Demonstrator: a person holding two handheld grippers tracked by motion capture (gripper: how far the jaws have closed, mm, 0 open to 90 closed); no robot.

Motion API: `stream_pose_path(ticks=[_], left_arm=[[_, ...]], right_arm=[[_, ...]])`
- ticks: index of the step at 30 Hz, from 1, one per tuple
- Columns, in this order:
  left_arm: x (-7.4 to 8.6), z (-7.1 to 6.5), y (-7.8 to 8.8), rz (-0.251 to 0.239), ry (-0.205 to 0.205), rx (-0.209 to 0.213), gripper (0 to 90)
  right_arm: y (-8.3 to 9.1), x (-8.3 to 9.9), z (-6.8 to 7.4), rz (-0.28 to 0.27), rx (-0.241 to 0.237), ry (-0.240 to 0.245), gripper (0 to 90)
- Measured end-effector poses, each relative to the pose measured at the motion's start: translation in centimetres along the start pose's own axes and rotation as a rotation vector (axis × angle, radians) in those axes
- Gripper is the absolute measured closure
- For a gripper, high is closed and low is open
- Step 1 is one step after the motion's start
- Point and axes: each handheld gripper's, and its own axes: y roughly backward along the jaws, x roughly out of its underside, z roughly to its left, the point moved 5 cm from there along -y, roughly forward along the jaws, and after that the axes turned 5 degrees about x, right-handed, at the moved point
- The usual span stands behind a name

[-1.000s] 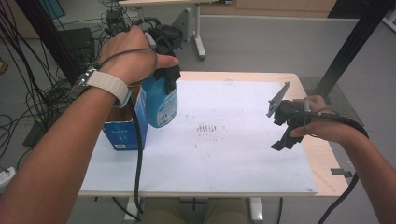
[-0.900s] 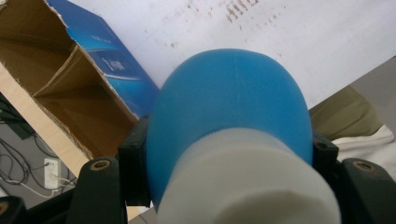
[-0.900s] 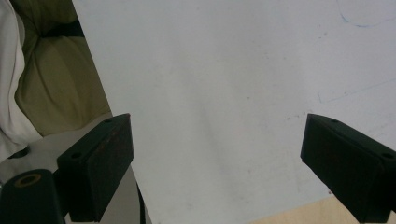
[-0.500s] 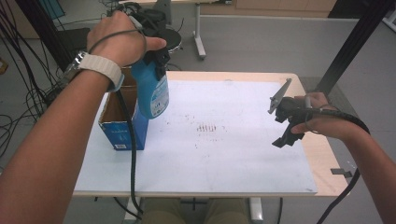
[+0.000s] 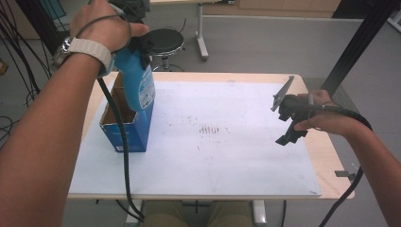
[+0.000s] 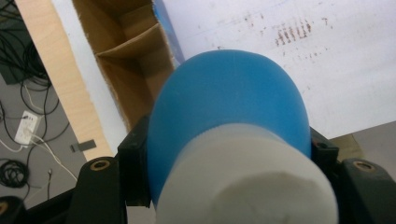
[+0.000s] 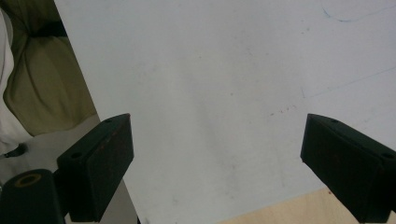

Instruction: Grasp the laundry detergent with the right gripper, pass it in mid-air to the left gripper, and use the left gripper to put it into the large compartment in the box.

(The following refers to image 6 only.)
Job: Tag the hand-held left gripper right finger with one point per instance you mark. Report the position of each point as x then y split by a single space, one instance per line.
323 152

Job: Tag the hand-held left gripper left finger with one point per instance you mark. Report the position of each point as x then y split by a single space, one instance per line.
135 168

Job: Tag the blue bottle with white cap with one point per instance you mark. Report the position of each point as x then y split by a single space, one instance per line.
230 109

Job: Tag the blue cardboard box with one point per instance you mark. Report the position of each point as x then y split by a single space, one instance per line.
130 62

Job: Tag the grey tape piece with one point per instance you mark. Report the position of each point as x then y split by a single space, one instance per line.
83 146

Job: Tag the white table mat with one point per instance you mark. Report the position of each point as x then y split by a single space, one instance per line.
342 77

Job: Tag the white power strip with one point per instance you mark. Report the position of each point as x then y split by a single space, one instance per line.
28 127

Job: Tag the wooden table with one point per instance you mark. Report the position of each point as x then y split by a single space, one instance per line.
62 77

